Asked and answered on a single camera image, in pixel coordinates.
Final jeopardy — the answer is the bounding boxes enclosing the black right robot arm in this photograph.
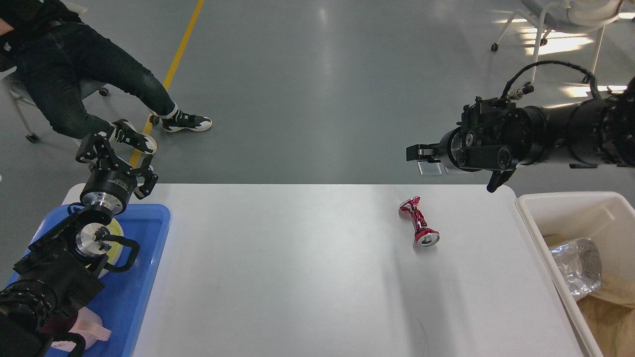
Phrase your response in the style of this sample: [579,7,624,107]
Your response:
[406,59,635,192]

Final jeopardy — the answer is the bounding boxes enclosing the white office chair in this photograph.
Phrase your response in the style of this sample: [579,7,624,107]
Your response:
[490,0,624,83]

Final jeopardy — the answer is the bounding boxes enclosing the seated person in black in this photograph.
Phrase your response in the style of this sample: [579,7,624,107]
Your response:
[0,0,177,139]

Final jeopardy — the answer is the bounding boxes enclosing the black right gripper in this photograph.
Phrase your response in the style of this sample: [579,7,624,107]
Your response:
[406,128,462,169]

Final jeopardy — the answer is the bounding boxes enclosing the chair caster leg left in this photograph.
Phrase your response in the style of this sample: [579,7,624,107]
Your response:
[1,72,109,143]

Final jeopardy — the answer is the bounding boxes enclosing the brown paper bag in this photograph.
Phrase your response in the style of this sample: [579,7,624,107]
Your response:
[577,274,635,357]

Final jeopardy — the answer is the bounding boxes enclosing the crushed red can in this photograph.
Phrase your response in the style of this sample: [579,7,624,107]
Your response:
[399,196,440,248]

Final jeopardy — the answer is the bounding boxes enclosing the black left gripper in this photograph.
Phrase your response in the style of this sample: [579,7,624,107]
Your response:
[75,133,159,208]

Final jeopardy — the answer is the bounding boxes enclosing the pink mug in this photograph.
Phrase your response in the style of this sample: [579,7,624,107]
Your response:
[46,307,112,350]

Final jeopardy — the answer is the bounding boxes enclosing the aluminium foil tray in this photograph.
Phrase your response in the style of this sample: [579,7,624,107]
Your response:
[549,238,603,301]

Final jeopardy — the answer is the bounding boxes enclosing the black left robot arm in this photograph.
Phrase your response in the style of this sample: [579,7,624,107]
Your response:
[0,133,158,357]

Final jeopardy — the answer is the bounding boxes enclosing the black white sneaker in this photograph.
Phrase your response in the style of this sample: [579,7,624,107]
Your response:
[110,119,157,155]
[161,110,212,133]

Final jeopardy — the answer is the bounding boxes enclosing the yellow plastic plate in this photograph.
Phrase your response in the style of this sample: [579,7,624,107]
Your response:
[106,218,124,265]

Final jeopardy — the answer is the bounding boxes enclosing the white plastic bin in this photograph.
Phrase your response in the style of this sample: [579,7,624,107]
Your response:
[516,192,635,357]

